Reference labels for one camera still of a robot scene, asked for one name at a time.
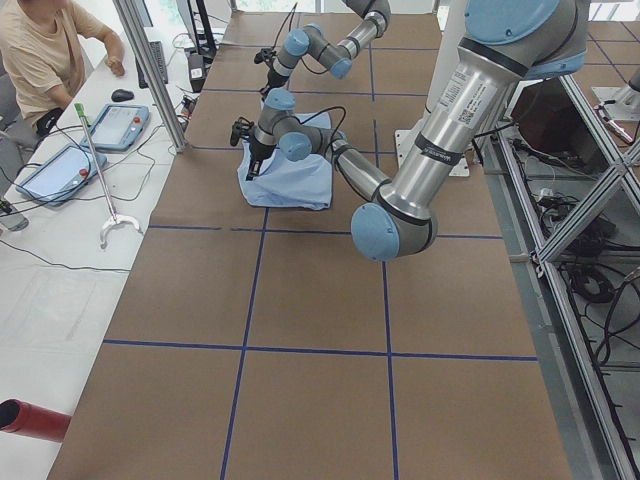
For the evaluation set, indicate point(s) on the red cylinder tube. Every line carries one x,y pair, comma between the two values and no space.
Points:
26,419

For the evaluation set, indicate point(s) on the aluminium frame rack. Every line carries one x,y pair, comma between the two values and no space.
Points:
568,197

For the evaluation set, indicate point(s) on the near teach pendant tablet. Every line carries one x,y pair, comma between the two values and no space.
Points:
61,177

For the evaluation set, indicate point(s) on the far teach pendant tablet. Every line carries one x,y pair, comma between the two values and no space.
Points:
117,126

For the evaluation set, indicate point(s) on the black computer mouse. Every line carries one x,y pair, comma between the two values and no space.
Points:
122,95

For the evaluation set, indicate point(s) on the black power adapter box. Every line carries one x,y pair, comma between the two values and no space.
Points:
196,72

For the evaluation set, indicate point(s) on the seated person beige shirt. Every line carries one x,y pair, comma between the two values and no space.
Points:
43,58

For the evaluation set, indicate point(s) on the white reacher grabber tool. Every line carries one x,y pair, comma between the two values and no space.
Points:
115,218

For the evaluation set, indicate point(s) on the black keyboard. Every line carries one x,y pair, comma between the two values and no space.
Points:
158,58

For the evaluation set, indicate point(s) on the light blue t-shirt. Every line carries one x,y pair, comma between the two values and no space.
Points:
295,176

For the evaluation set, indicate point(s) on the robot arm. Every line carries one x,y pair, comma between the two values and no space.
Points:
504,42
310,40

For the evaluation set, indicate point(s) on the teach pendant tablet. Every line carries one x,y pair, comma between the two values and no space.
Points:
117,126
61,177

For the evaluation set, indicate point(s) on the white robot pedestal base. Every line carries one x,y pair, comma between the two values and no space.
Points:
446,63

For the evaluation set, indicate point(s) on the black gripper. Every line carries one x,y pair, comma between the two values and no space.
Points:
271,81
258,151

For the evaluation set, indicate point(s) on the aluminium frame post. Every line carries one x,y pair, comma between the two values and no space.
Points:
136,35

